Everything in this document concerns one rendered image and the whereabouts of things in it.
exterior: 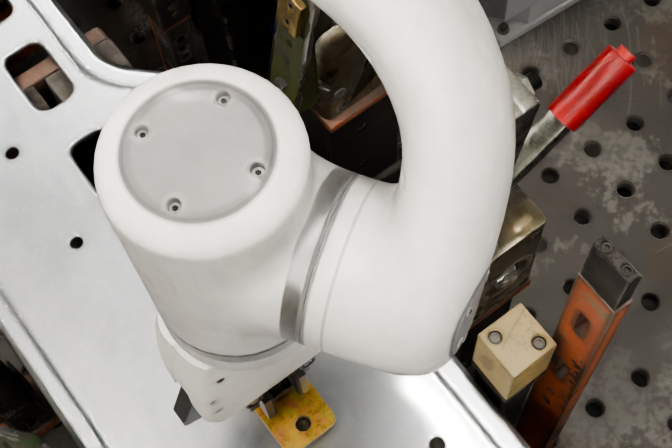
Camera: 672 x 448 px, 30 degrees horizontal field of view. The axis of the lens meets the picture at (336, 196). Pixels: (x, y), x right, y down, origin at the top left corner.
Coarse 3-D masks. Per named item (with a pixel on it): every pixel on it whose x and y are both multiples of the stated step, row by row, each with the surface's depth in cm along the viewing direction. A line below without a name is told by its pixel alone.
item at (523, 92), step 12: (516, 72) 65; (516, 84) 64; (528, 84) 65; (540, 84) 65; (516, 96) 63; (528, 96) 63; (516, 108) 63; (528, 108) 63; (516, 120) 63; (528, 120) 64; (516, 132) 64; (528, 132) 66; (516, 144) 66; (516, 156) 68
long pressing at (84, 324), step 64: (0, 64) 90; (64, 64) 90; (0, 128) 88; (64, 128) 88; (0, 192) 86; (64, 192) 86; (0, 256) 84; (64, 256) 84; (0, 320) 83; (64, 320) 82; (128, 320) 82; (64, 384) 80; (128, 384) 80; (320, 384) 80; (384, 384) 80; (448, 384) 79
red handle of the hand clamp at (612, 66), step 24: (624, 48) 72; (600, 72) 72; (624, 72) 72; (576, 96) 72; (600, 96) 72; (552, 120) 73; (576, 120) 73; (528, 144) 74; (552, 144) 74; (528, 168) 75
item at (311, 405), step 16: (288, 384) 78; (288, 400) 78; (304, 400) 78; (320, 400) 78; (288, 416) 78; (304, 416) 78; (320, 416) 78; (272, 432) 77; (288, 432) 77; (304, 432) 77; (320, 432) 77
